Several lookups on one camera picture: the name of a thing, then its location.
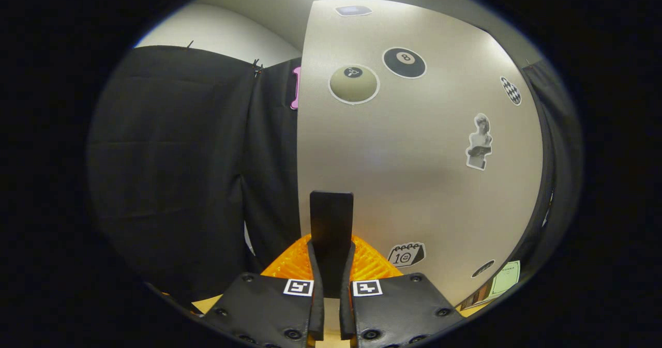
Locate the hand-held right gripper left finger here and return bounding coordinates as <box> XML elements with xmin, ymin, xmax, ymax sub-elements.
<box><xmin>199</xmin><ymin>233</ymin><xmax>325</xmax><ymax>348</ymax></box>

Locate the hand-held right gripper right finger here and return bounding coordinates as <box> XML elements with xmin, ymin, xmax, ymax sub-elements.
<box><xmin>339</xmin><ymin>234</ymin><xmax>466</xmax><ymax>348</ymax></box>

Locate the black door handle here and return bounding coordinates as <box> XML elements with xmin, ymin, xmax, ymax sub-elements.
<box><xmin>309</xmin><ymin>190</ymin><xmax>355</xmax><ymax>299</ymax></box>

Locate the beige cabinet door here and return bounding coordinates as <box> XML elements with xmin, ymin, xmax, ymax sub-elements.
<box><xmin>296</xmin><ymin>0</ymin><xmax>544</xmax><ymax>307</ymax></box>

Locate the pale green book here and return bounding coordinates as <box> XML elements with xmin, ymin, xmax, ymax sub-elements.
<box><xmin>489</xmin><ymin>260</ymin><xmax>520</xmax><ymax>299</ymax></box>

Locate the black backdrop cloth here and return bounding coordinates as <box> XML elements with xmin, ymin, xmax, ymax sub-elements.
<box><xmin>87</xmin><ymin>46</ymin><xmax>584</xmax><ymax>307</ymax></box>

